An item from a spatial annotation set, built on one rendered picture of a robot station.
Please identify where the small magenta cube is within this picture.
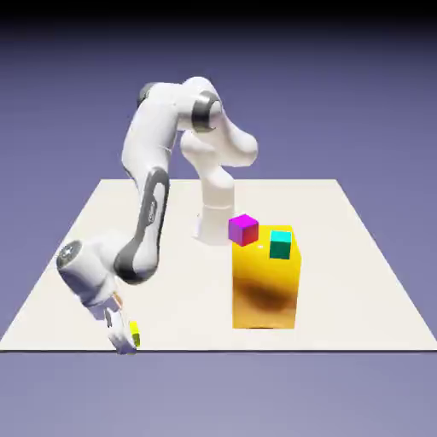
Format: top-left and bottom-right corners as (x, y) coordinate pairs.
(227, 213), (259, 248)

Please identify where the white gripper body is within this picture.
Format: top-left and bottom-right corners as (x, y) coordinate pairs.
(104, 306), (137, 356)

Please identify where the small teal cube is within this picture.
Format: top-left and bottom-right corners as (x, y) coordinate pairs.
(268, 230), (293, 260)

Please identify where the large yellow box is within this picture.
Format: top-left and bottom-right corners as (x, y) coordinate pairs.
(231, 224), (303, 330)

